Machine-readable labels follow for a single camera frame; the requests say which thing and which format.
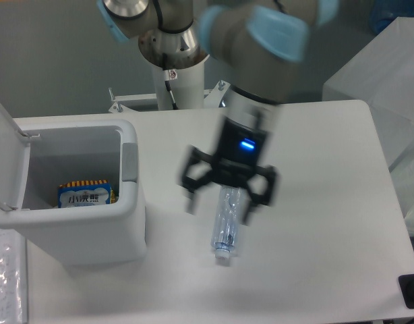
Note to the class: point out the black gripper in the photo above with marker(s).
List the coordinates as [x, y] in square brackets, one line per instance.
[234, 163]

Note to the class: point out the clear plastic bottle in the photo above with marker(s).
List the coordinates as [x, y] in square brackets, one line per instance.
[225, 234]

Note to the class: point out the blue snack bag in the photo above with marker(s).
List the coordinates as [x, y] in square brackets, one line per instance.
[83, 193]

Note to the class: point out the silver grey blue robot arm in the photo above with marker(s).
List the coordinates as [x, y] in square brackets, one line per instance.
[262, 41]

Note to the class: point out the white trash can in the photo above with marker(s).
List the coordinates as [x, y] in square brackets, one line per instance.
[36, 159]

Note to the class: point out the black device at table edge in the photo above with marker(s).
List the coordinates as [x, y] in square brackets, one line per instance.
[406, 283]

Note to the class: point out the blue water jug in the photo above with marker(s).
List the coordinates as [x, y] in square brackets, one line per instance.
[383, 13]

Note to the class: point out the clipboard with paper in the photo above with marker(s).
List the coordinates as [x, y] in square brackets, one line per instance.
[13, 277]

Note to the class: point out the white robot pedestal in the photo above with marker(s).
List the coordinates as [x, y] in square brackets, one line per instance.
[178, 87]

